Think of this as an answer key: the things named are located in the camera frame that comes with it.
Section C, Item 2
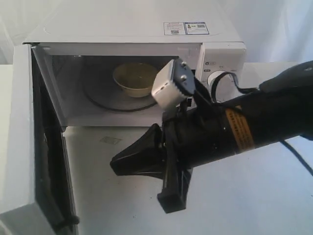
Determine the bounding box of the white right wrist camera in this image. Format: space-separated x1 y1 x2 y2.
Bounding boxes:
151 58 196 111

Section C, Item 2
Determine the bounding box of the cream ceramic bowl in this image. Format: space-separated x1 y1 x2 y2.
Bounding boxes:
112 62 158 98

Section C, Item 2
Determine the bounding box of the black camera cable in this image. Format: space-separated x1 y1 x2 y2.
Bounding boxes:
193 73 313 172

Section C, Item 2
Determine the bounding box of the blue bordered warning sticker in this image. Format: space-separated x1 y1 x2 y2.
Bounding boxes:
163 22 209 35

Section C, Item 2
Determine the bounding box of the upper white control knob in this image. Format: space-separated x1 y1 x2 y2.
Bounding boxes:
207 70 233 88

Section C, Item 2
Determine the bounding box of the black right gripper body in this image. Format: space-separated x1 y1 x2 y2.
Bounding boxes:
162 103 229 168

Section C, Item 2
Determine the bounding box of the glass microwave turntable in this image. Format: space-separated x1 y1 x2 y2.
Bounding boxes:
81 63 156 112

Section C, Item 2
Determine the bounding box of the white microwave oven body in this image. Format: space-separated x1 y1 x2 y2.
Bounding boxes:
23 5 246 129

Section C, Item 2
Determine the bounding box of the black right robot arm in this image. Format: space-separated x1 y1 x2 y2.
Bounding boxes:
110 61 313 213

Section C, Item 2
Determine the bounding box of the white microwave door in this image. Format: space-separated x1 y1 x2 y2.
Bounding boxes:
0 44 80 235

